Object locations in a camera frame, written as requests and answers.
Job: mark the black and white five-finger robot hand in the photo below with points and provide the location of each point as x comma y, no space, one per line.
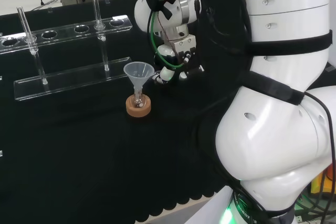
183,44

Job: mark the clear plastic funnel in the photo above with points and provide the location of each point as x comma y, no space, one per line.
137,71

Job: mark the clear acrylic funnel stand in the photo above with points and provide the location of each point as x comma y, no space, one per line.
71,79

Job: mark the small round-bottom glass flask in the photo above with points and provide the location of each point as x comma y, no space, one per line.
138,101

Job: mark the black bench cloth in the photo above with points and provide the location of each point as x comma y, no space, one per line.
105,155

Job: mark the yellow stop button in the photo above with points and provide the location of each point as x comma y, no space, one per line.
319,182

